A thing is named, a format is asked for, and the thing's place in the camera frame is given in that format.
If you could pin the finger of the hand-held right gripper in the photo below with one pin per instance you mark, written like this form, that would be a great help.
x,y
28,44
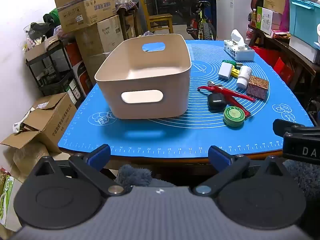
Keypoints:
x,y
285,127

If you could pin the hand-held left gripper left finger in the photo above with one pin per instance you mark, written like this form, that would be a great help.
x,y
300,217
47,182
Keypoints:
x,y
100,153

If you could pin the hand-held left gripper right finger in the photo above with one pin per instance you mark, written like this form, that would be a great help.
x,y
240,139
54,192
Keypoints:
x,y
218,155

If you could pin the green round tin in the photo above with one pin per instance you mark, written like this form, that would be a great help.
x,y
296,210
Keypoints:
x,y
233,116

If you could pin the brown purple sponge block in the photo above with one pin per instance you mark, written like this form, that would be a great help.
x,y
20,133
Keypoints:
x,y
257,87

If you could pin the black earbuds case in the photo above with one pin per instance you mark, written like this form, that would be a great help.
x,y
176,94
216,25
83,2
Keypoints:
x,y
217,102

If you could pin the beige plastic storage bin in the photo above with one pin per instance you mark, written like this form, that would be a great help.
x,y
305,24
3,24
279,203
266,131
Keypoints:
x,y
107,92

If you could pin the red toy figure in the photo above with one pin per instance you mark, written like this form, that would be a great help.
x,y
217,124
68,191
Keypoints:
x,y
225,92

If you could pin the white pill bottle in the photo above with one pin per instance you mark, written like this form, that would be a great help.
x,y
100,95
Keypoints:
x,y
243,76

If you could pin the yellow plastic toy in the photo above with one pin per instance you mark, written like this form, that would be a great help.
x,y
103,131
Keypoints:
x,y
235,73

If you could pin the white charger block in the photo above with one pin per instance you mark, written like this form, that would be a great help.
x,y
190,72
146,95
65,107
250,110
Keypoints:
x,y
225,70

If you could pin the green plastic cylinder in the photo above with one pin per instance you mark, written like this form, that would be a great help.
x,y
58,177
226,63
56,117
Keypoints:
x,y
228,63

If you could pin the grey fleece pants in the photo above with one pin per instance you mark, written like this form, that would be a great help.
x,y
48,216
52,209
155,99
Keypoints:
x,y
135,175

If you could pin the blue silicone baking mat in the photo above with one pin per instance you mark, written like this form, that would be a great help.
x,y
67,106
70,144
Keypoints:
x,y
175,135

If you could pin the red gift bag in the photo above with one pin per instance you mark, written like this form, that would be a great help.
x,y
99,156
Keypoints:
x,y
283,71

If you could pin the open flat cardboard box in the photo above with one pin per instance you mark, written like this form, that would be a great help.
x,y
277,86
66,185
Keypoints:
x,y
47,125

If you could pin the dark wooden side table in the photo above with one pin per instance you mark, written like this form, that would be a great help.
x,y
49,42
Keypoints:
x,y
295,55

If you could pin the white foam box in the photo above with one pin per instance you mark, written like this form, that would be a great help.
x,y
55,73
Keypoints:
x,y
302,50

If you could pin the white tissue pack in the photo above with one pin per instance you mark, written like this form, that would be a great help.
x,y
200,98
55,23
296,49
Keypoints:
x,y
237,53

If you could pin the red white box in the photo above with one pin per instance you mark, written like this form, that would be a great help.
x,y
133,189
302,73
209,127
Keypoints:
x,y
77,65

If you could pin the black shelf cart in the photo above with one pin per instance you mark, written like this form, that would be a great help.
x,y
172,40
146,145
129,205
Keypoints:
x,y
52,75

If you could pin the green snack bag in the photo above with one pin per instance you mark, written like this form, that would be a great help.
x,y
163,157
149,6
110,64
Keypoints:
x,y
6,195

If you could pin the teal plastic storage box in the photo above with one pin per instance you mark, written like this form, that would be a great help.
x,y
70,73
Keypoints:
x,y
305,20

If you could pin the green white carton box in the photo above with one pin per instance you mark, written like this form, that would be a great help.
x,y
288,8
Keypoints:
x,y
264,20

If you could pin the orange drink bottle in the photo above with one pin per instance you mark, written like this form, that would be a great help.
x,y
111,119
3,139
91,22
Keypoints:
x,y
254,17

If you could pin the tall taped cardboard box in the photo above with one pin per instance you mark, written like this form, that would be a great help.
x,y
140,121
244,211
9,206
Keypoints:
x,y
105,37

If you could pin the small brown cardboard box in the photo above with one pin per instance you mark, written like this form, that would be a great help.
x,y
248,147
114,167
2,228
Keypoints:
x,y
40,48

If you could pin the white chest freezer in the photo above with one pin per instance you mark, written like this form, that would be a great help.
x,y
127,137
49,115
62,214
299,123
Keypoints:
x,y
232,12

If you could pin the black green bicycle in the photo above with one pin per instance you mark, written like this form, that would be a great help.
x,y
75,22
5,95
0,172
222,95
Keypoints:
x,y
203,22

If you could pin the cluttered wooden table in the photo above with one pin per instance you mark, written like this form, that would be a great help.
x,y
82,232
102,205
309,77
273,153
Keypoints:
x,y
126,12

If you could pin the open printed cardboard box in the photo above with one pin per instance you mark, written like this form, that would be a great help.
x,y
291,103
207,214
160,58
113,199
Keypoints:
x,y
85,10

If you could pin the wooden chair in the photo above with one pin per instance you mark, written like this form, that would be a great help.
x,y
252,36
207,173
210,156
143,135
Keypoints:
x,y
160,20

